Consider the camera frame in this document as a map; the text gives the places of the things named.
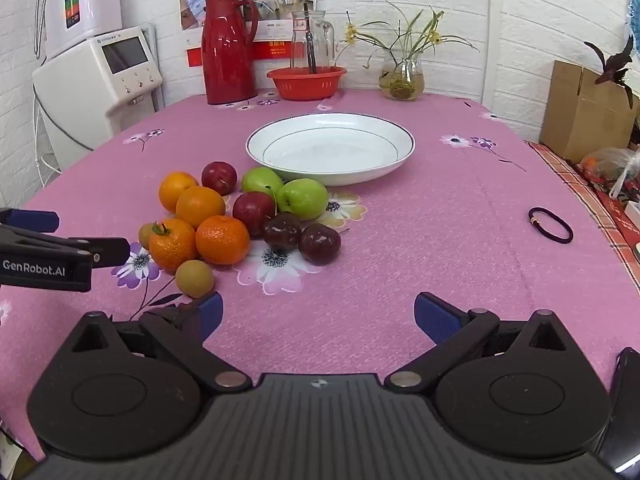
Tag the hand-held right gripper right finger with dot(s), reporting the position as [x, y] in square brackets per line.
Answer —
[435, 317]

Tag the red plum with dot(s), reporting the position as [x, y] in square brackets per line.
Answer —
[219, 177]

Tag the clear plastic bag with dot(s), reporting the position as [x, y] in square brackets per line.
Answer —
[612, 165]

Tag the cardboard box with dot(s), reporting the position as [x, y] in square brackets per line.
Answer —
[575, 105]

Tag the white wall conduit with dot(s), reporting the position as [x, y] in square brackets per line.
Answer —
[492, 35]

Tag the glass vase with plant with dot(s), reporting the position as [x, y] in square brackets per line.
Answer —
[351, 33]

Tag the white machine with screen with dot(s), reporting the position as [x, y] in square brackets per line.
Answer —
[100, 105]

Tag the white plate with dark rim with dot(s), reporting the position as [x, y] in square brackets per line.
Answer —
[330, 147]

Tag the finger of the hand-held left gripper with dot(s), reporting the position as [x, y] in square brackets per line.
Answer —
[30, 220]
[110, 252]

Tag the dark red cherry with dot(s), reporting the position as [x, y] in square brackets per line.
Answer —
[282, 231]
[320, 244]

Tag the green apple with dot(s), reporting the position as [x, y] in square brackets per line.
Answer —
[302, 199]
[261, 182]

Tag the pink floral tablecloth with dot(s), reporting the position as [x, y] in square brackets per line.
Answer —
[450, 260]

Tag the red apple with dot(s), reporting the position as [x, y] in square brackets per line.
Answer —
[251, 212]

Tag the orange with green leaf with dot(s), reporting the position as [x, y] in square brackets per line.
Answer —
[172, 246]

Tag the brown round fruit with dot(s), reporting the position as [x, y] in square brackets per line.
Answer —
[195, 278]
[145, 235]

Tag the smooth orange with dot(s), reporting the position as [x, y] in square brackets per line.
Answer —
[171, 186]
[200, 206]

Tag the purple leaf plant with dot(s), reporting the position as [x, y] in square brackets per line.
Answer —
[612, 67]

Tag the large blue patterned wall plate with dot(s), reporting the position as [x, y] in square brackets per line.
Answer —
[634, 15]

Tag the red checkered cloth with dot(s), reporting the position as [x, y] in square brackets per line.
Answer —
[617, 230]

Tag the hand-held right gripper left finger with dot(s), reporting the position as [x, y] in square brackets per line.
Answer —
[212, 310]

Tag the black flat device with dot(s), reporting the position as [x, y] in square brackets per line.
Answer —
[625, 400]

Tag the white wall water purifier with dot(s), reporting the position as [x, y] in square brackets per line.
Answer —
[90, 0]

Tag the bumpy mandarin orange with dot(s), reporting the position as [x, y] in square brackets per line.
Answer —
[222, 240]

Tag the red plastic basket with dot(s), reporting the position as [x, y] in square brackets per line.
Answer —
[305, 86]

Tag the dark long stirring stick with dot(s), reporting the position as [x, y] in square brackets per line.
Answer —
[311, 45]

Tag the red thermos jug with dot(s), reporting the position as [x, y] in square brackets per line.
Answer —
[227, 50]

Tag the glass pitcher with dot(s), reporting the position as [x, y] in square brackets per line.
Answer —
[324, 40]

